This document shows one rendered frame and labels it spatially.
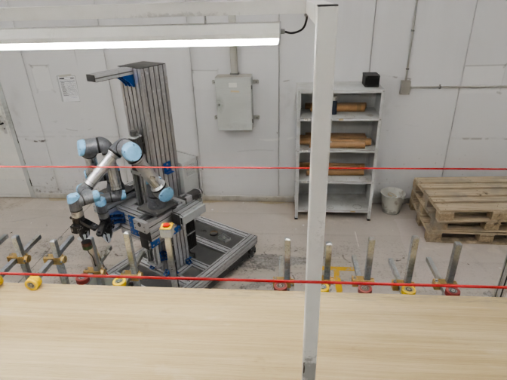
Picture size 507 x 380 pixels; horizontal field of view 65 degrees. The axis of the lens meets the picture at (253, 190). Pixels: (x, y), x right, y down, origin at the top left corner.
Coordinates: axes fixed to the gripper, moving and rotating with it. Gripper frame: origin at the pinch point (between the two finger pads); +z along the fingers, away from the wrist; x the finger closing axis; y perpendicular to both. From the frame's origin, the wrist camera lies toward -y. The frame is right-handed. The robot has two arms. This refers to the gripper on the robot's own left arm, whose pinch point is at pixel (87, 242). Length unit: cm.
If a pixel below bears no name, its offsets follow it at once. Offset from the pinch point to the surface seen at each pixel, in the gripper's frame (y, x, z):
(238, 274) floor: -67, -111, 104
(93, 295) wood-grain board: -22.3, 31.7, 13.5
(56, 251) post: 15.7, 11.5, 1.3
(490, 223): -313, -213, 78
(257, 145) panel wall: -54, -264, 26
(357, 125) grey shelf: -171, -280, 0
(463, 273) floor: -280, -157, 104
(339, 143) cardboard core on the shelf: -154, -238, 8
